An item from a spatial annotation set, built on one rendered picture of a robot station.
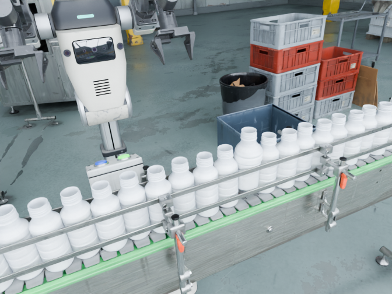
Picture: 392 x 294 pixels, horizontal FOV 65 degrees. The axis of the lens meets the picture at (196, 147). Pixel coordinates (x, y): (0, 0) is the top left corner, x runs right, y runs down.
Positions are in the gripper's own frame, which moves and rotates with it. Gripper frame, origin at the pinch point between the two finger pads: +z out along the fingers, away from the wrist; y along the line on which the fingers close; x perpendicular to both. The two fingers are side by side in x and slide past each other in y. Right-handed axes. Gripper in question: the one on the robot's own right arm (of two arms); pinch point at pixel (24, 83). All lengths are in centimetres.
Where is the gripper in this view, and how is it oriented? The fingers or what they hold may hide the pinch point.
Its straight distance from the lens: 100.1
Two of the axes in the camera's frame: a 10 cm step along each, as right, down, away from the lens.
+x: -2.3, 0.3, 9.7
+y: 9.5, -2.3, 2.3
